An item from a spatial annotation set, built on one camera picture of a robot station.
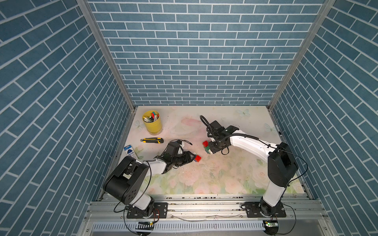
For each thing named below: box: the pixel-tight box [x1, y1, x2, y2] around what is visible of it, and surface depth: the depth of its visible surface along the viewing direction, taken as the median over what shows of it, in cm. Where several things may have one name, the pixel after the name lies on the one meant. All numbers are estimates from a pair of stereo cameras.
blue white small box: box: [123, 144, 135, 157], surface depth 96 cm
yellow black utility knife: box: [140, 137, 164, 144], surface depth 101 cm
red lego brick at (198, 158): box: [194, 154, 202, 163], surface depth 91 cm
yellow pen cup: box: [142, 110, 163, 136], surface depth 101 cm
